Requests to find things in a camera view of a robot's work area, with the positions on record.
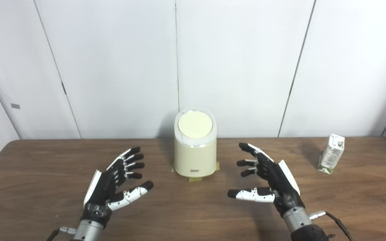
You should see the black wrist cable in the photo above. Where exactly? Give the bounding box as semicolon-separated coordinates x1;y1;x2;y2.
47;227;77;241
310;211;354;241

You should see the cream round bin lid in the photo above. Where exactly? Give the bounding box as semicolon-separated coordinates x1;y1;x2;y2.
178;112;213;138

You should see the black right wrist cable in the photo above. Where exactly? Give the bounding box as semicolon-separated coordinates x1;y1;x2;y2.
310;211;354;241

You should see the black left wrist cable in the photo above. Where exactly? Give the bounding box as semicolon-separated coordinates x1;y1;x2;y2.
47;227;77;241

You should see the cream-colored bin body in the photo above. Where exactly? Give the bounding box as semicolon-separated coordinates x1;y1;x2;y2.
174;108;217;178

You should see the white green milk carton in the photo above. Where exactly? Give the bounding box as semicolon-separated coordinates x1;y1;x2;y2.
318;134;345;174

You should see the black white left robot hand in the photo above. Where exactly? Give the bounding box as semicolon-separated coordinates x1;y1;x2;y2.
80;146;154;229

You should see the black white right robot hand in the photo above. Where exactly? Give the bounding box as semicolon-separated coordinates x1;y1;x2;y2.
228;143;306;218

